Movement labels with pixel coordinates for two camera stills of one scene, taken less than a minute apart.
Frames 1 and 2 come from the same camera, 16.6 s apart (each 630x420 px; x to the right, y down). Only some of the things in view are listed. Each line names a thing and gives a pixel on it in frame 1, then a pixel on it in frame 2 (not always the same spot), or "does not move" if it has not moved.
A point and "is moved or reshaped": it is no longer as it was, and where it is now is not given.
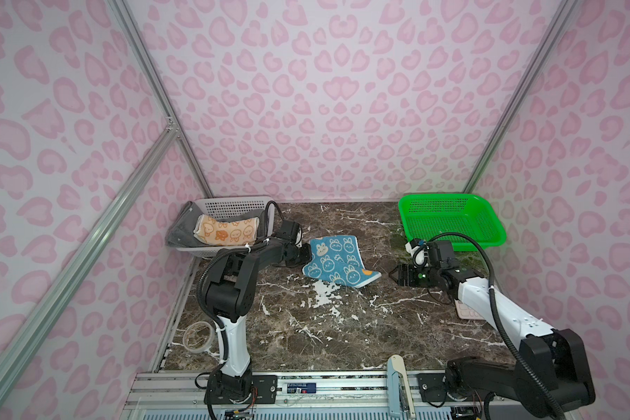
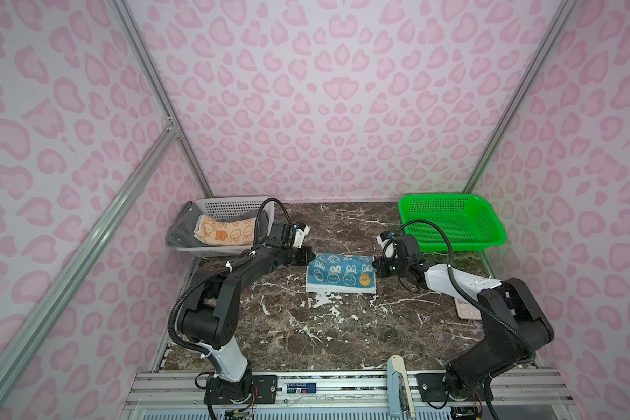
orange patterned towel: [214, 232] does not move
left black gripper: [307, 256] does not move
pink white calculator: [465, 311] does not move
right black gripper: [402, 270] -> [381, 269]
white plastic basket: [228, 206] does not move
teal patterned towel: [338, 258] is moved or reshaped
